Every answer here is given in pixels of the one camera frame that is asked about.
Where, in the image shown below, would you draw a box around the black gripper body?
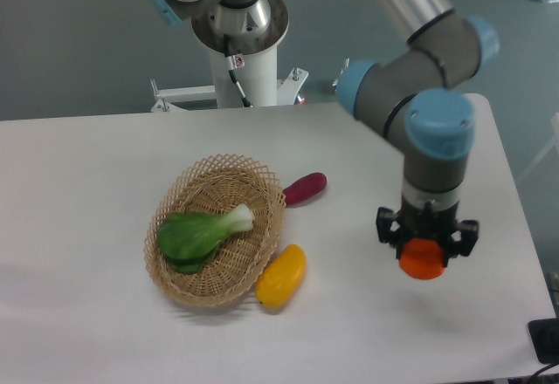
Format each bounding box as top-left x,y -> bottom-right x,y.
397,198 -> 459,243

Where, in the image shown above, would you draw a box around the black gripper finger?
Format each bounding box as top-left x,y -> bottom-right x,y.
439,220 -> 480,267
376,207 -> 409,260

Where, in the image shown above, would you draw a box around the orange fruit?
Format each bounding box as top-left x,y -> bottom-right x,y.
398,238 -> 445,280

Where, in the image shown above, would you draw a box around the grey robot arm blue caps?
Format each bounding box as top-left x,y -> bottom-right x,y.
151,0 -> 499,279

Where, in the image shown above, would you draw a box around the purple sweet potato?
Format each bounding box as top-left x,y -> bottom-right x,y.
283,172 -> 328,206

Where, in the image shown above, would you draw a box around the yellow mango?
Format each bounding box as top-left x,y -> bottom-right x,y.
255,243 -> 307,310

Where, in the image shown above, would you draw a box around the black device at table edge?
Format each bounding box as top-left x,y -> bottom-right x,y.
528,318 -> 558,364

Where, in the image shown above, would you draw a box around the woven wicker basket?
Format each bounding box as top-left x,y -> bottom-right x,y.
144,154 -> 286,307

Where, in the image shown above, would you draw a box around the green bok choy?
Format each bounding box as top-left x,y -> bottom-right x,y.
155,204 -> 255,274

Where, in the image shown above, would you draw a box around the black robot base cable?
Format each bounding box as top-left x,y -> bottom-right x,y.
223,33 -> 253,109

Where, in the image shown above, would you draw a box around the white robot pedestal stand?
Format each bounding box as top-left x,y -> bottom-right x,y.
150,0 -> 309,113

